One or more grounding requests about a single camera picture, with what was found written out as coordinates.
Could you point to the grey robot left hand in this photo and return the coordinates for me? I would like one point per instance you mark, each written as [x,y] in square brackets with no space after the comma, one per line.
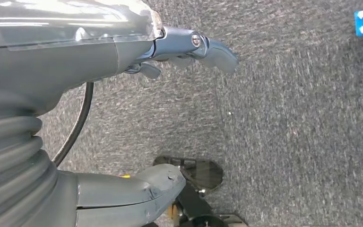
[59,56]

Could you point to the robot left foot plate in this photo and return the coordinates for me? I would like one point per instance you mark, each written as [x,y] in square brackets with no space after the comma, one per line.
[200,174]

